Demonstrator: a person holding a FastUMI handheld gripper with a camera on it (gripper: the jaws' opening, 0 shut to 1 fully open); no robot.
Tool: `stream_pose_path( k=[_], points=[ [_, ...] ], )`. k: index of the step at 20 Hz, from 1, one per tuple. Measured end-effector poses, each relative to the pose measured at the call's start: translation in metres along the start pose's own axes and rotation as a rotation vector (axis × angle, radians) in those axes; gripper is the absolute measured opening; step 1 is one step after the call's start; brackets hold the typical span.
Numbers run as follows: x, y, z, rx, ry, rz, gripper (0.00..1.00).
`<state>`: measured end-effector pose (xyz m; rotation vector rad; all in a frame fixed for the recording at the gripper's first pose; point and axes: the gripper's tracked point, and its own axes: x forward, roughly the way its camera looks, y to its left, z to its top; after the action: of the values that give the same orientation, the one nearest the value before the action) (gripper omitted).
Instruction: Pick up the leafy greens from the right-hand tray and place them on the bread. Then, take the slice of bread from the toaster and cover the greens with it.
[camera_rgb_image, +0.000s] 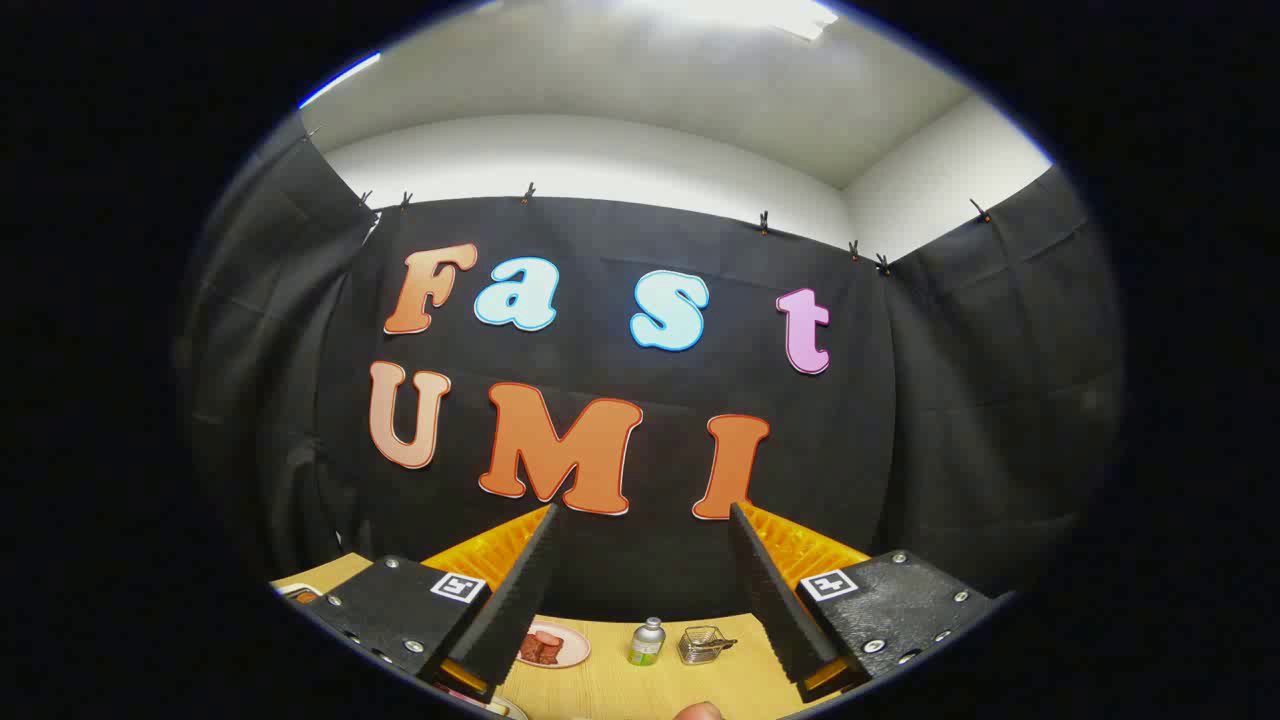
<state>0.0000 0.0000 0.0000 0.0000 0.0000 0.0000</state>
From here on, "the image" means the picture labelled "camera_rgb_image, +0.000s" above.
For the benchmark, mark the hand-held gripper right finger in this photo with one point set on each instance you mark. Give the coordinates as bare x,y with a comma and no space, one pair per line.
775,590

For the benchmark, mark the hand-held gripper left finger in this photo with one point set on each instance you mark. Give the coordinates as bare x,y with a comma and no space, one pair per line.
515,590

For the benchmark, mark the brown cooked meat pieces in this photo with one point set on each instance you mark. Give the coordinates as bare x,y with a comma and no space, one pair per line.
541,648

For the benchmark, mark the pink round plate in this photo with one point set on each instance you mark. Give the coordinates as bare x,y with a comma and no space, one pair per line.
572,650

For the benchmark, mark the silver bottle with green label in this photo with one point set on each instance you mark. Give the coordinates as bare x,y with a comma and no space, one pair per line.
647,645

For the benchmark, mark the row of black cloth clips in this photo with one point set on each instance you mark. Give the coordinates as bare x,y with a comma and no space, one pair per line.
528,192

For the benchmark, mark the ceiling light panel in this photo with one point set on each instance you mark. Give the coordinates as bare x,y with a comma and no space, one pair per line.
780,15

